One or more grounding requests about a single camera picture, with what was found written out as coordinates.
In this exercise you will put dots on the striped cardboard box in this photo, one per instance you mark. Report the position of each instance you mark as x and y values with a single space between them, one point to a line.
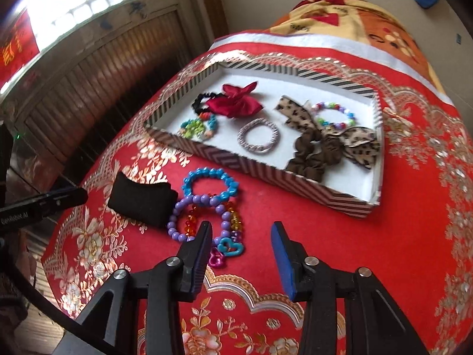
354 181

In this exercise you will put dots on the red paper banner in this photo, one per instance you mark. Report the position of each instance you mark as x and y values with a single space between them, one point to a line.
14 51

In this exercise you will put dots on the red gold floral tablecloth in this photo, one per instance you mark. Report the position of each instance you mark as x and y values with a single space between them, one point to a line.
406 229

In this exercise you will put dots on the teal heart charm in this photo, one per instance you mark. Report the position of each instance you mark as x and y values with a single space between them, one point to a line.
221 246

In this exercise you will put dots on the black cloth headband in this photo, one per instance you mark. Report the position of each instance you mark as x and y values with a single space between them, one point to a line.
140 199

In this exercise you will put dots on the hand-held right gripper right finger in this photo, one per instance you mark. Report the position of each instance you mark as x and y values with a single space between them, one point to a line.
282 262

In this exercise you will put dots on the pink heart charm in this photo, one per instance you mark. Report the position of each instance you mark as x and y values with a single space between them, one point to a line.
214 260

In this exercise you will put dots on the printed orange red blanket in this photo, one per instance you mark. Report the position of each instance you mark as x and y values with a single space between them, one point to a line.
369 18

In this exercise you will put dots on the leopard print hair bow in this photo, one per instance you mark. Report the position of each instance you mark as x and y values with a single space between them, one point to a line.
354 140

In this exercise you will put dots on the wooden panelled door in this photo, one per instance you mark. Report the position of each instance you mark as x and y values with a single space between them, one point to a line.
92 74

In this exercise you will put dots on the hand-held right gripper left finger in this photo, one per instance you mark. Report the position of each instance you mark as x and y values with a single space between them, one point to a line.
206 251

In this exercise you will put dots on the brown scrunchie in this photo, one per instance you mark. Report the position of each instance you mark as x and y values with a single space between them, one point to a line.
310 162

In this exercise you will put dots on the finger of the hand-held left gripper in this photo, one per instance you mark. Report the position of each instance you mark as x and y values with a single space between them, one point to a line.
66 198

